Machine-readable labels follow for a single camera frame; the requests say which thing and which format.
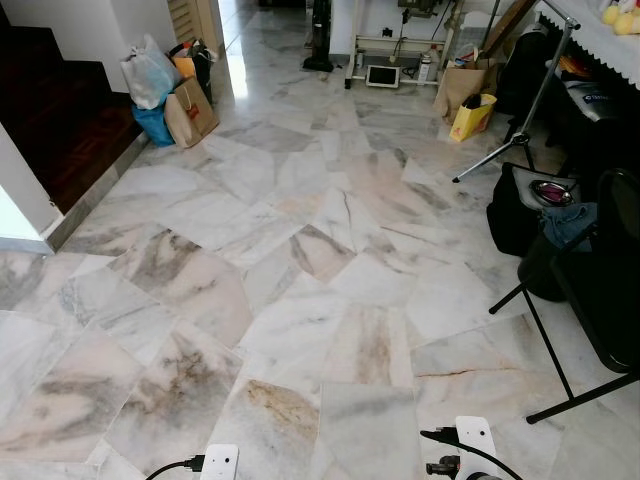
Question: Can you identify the dark wooden staircase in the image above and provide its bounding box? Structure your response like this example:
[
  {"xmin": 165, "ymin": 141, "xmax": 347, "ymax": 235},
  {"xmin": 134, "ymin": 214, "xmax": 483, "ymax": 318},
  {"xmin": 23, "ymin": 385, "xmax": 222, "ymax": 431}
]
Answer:
[{"xmin": 0, "ymin": 24, "xmax": 148, "ymax": 213}]

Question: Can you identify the plain brown paper bag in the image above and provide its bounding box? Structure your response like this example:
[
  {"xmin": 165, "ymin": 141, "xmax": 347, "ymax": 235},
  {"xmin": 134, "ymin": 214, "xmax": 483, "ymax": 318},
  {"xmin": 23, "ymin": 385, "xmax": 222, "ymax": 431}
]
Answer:
[{"xmin": 434, "ymin": 60, "xmax": 499, "ymax": 122}]

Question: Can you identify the white plastic bag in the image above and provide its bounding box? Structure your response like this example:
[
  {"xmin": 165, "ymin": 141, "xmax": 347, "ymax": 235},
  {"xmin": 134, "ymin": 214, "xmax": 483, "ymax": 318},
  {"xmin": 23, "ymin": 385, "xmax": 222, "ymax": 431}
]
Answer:
[{"xmin": 120, "ymin": 34, "xmax": 184, "ymax": 110}]

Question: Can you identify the black open bag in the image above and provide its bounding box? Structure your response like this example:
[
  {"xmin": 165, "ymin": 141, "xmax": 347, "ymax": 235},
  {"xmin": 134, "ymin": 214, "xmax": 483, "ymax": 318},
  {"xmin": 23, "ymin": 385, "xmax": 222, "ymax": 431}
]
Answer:
[{"xmin": 487, "ymin": 162, "xmax": 583, "ymax": 257}]

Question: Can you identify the brown paper bag red print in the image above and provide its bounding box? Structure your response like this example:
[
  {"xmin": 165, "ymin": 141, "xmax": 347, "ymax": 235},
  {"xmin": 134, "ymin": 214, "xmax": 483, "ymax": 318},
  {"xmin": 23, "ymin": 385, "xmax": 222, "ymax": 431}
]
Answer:
[{"xmin": 164, "ymin": 77, "xmax": 220, "ymax": 150}]

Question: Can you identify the yellow shopping bag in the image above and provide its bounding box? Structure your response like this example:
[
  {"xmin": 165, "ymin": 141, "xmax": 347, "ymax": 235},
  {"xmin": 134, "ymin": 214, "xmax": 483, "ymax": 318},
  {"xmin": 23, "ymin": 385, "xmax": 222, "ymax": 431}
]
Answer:
[{"xmin": 449, "ymin": 93, "xmax": 499, "ymax": 142}]

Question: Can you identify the black tripod stand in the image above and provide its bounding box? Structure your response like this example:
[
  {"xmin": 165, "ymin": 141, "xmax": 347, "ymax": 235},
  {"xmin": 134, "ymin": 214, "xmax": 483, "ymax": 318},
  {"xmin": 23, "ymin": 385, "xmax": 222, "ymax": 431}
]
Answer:
[{"xmin": 452, "ymin": 14, "xmax": 583, "ymax": 184}]

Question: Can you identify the wooden louvre door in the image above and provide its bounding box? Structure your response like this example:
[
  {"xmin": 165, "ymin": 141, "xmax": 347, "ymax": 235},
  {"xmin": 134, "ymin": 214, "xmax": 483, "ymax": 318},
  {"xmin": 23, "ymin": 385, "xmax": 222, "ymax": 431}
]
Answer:
[{"xmin": 164, "ymin": 0, "xmax": 227, "ymax": 53}]

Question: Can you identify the black folding chair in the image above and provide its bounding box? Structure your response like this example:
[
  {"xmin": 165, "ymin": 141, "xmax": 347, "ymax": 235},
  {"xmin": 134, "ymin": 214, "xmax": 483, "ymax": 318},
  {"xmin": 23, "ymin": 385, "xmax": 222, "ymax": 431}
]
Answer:
[{"xmin": 489, "ymin": 168, "xmax": 640, "ymax": 425}]

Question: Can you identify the white tablet device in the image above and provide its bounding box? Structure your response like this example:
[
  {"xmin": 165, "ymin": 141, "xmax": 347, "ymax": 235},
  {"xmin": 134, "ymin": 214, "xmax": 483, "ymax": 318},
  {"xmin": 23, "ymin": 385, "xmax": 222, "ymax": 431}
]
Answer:
[{"xmin": 365, "ymin": 64, "xmax": 402, "ymax": 90}]

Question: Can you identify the blue denim cloth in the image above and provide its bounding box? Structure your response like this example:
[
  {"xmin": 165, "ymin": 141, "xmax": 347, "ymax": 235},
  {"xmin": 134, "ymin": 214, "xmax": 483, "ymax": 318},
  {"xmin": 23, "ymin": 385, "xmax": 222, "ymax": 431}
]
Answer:
[{"xmin": 543, "ymin": 203, "xmax": 599, "ymax": 250}]

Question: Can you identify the yellow plush toy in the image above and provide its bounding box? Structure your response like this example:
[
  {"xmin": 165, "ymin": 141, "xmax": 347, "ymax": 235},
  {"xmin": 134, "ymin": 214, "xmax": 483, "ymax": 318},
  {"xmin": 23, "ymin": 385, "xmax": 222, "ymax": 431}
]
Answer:
[{"xmin": 599, "ymin": 0, "xmax": 640, "ymax": 37}]

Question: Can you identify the maroon shiny pouch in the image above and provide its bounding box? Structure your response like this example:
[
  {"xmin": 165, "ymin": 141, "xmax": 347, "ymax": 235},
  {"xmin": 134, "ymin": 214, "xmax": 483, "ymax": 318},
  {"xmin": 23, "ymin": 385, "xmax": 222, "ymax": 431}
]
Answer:
[{"xmin": 534, "ymin": 180, "xmax": 576, "ymax": 209}]

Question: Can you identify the white metal rack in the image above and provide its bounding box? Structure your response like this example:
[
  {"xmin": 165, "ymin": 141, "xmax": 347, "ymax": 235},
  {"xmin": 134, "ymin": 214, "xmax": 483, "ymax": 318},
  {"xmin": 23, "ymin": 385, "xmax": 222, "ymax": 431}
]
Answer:
[{"xmin": 344, "ymin": 0, "xmax": 453, "ymax": 90}]

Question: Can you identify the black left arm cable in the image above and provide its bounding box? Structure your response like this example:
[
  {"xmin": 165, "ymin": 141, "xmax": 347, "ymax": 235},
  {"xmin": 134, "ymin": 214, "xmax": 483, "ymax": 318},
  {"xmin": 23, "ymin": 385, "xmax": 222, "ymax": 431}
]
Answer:
[{"xmin": 145, "ymin": 455, "xmax": 207, "ymax": 480}]

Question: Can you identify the blue bag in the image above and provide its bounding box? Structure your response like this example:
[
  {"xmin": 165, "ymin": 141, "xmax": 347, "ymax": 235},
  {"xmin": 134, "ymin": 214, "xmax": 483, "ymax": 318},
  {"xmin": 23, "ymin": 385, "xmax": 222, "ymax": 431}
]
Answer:
[{"xmin": 132, "ymin": 100, "xmax": 177, "ymax": 149}]

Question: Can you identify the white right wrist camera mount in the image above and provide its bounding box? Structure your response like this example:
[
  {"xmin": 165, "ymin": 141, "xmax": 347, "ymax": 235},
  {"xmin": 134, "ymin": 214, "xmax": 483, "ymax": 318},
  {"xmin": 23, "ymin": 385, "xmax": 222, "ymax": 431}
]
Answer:
[{"xmin": 455, "ymin": 416, "xmax": 499, "ymax": 480}]

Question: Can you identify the black upright vacuum cleaner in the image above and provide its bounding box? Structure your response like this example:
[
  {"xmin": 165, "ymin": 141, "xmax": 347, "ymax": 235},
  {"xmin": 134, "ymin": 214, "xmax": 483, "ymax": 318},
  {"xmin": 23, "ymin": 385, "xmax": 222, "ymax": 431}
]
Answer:
[{"xmin": 302, "ymin": 0, "xmax": 337, "ymax": 74}]

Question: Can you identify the black backpack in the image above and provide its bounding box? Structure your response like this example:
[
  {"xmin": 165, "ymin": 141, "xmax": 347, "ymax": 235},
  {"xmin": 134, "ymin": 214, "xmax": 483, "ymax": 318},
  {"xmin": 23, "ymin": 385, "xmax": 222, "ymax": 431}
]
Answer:
[{"xmin": 494, "ymin": 24, "xmax": 563, "ymax": 117}]

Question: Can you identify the table with white cloth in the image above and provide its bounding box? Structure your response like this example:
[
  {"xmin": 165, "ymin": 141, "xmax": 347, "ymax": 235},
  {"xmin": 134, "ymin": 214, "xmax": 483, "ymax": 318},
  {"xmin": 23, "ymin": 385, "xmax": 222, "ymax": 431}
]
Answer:
[{"xmin": 538, "ymin": 0, "xmax": 640, "ymax": 96}]

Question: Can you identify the black tote bag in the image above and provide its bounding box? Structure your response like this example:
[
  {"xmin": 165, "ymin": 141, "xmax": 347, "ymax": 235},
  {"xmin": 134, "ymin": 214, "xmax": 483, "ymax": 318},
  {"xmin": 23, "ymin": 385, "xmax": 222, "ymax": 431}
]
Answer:
[{"xmin": 188, "ymin": 39, "xmax": 217, "ymax": 103}]

